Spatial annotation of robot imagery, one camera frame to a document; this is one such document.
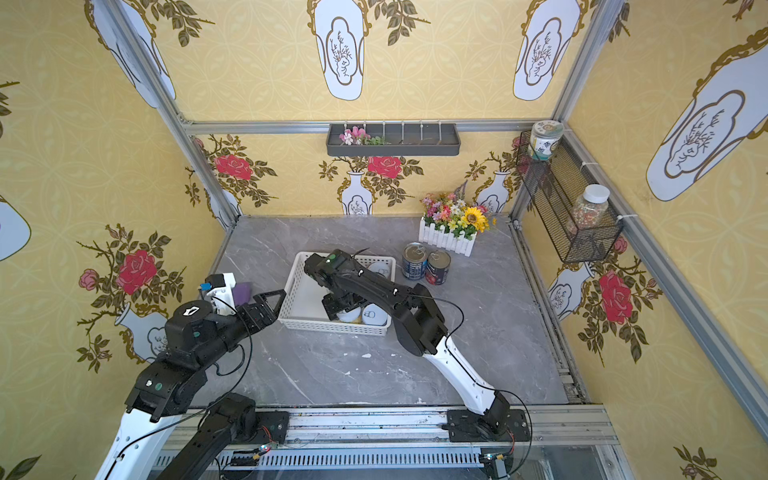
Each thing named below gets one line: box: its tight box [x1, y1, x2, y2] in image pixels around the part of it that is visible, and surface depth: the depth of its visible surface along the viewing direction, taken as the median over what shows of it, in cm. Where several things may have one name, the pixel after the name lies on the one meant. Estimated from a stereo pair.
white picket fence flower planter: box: [419, 191, 490, 257], surface depth 103 cm
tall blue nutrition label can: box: [402, 241, 428, 281], surface depth 99 cm
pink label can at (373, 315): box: [362, 303, 388, 326], surface depth 89 cm
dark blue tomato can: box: [425, 250, 451, 286], surface depth 97 cm
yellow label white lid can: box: [336, 307, 362, 324], surface depth 88 cm
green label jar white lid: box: [529, 120, 565, 160], surface depth 87 cm
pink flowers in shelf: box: [339, 125, 385, 146], surface depth 89 cm
